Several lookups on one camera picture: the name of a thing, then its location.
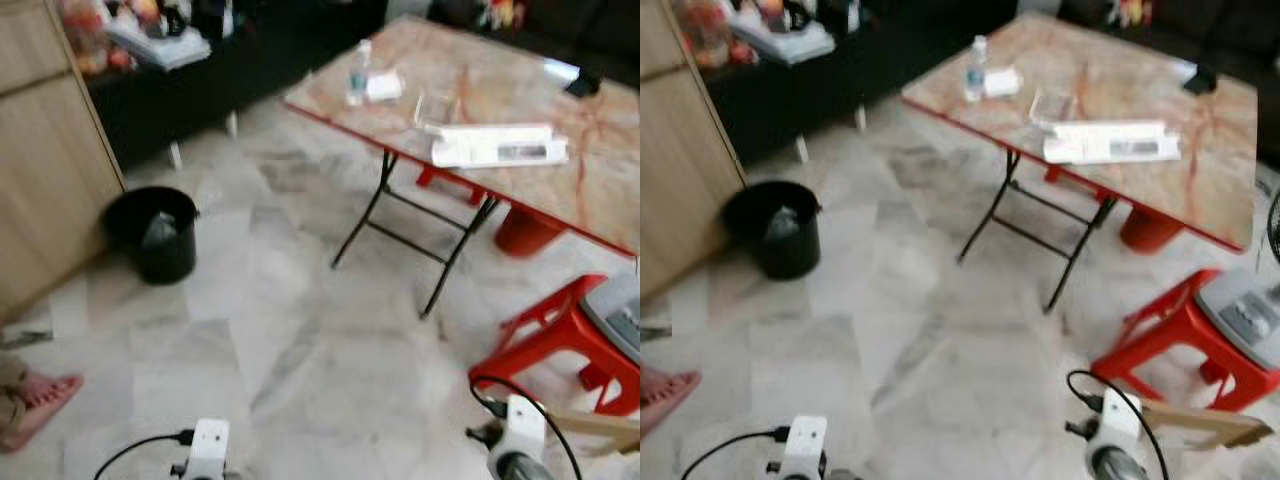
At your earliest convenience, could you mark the black TV console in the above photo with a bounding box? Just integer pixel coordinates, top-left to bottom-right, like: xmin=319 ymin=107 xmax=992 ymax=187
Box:
xmin=85 ymin=0 xmax=391 ymax=171
xmin=690 ymin=0 xmax=1021 ymax=166

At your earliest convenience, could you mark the person's foot in pink slipper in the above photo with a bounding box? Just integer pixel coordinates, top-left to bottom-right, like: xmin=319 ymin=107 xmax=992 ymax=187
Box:
xmin=0 ymin=350 xmax=86 ymax=451
xmin=640 ymin=368 xmax=704 ymax=436

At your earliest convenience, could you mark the grey plastic bag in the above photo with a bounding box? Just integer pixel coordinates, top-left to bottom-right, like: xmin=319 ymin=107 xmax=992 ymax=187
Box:
xmin=141 ymin=212 xmax=181 ymax=249
xmin=765 ymin=207 xmax=803 ymax=243

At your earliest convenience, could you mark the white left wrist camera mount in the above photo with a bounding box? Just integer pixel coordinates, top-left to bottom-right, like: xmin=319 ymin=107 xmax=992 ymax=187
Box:
xmin=783 ymin=416 xmax=829 ymax=480
xmin=185 ymin=418 xmax=231 ymax=480

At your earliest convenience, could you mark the flattened white cardboard box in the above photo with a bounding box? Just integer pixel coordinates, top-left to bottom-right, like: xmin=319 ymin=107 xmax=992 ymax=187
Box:
xmin=430 ymin=124 xmax=569 ymax=169
xmin=1042 ymin=120 xmax=1183 ymax=165

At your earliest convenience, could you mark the light wooden cabinet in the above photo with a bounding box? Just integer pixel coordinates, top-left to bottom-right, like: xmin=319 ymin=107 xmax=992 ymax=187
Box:
xmin=0 ymin=0 xmax=126 ymax=321
xmin=640 ymin=0 xmax=746 ymax=296

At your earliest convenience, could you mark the beige cardboard piece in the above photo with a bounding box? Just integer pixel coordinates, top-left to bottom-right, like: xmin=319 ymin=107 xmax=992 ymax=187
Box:
xmin=1140 ymin=400 xmax=1276 ymax=451
xmin=548 ymin=408 xmax=641 ymax=456

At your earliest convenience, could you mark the marble-top folding table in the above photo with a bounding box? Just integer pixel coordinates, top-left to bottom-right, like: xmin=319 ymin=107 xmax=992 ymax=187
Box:
xmin=900 ymin=12 xmax=1259 ymax=313
xmin=283 ymin=15 xmax=641 ymax=321

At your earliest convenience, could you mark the grey device with buttons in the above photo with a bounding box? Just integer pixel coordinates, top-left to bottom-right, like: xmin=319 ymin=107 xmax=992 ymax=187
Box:
xmin=1195 ymin=265 xmax=1280 ymax=371
xmin=580 ymin=272 xmax=641 ymax=366

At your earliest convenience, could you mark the red plastic bucket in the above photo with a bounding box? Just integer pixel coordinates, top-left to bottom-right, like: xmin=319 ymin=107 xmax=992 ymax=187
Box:
xmin=494 ymin=205 xmax=566 ymax=258
xmin=1120 ymin=203 xmax=1186 ymax=254

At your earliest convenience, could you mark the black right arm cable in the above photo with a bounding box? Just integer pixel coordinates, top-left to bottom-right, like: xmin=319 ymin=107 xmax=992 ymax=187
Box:
xmin=470 ymin=375 xmax=583 ymax=480
xmin=1065 ymin=370 xmax=1171 ymax=480

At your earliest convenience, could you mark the cartoon boy plush doll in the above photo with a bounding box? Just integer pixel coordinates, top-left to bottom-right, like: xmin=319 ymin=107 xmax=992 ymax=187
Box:
xmin=1105 ymin=0 xmax=1153 ymax=29
xmin=478 ymin=0 xmax=526 ymax=31

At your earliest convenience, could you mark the large red plastic stool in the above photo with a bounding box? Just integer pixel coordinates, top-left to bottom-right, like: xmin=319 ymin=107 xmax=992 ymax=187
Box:
xmin=1090 ymin=268 xmax=1280 ymax=413
xmin=470 ymin=275 xmax=641 ymax=416

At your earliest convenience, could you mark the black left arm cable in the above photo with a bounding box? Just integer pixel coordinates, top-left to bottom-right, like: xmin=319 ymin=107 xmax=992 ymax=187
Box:
xmin=95 ymin=430 xmax=193 ymax=480
xmin=682 ymin=428 xmax=791 ymax=480

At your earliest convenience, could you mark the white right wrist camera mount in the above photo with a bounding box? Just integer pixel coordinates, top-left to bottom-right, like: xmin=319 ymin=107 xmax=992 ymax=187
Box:
xmin=1088 ymin=388 xmax=1143 ymax=480
xmin=487 ymin=395 xmax=548 ymax=480

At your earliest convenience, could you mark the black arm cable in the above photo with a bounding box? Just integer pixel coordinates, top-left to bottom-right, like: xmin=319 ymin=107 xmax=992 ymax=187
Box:
xmin=682 ymin=428 xmax=791 ymax=480
xmin=470 ymin=375 xmax=583 ymax=480
xmin=95 ymin=430 xmax=193 ymax=480
xmin=1065 ymin=370 xmax=1171 ymax=480

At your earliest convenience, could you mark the black rubbish bin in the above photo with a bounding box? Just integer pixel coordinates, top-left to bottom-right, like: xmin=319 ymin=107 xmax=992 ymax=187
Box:
xmin=104 ymin=186 xmax=199 ymax=285
xmin=723 ymin=181 xmax=821 ymax=281

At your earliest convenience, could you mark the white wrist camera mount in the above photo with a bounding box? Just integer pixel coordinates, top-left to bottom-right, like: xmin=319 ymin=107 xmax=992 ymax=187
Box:
xmin=487 ymin=395 xmax=548 ymax=480
xmin=1088 ymin=388 xmax=1143 ymax=480
xmin=783 ymin=416 xmax=829 ymax=480
xmin=185 ymin=418 xmax=231 ymax=480

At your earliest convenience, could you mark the small red stool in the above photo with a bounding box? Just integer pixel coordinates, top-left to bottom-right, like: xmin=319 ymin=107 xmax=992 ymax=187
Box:
xmin=1043 ymin=165 xmax=1101 ymax=201
xmin=416 ymin=165 xmax=486 ymax=206

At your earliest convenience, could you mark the stack of white papers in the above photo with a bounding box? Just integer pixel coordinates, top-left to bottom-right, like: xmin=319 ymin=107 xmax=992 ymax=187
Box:
xmin=105 ymin=20 xmax=213 ymax=71
xmin=728 ymin=15 xmax=836 ymax=66

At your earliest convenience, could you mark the clear plastic packaging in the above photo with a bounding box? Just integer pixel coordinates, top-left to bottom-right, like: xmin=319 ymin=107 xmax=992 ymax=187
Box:
xmin=1030 ymin=88 xmax=1076 ymax=129
xmin=415 ymin=92 xmax=461 ymax=131

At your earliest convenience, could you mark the clear plastic water bottle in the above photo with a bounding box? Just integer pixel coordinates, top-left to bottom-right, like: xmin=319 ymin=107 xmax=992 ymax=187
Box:
xmin=346 ymin=40 xmax=373 ymax=107
xmin=964 ymin=36 xmax=991 ymax=103

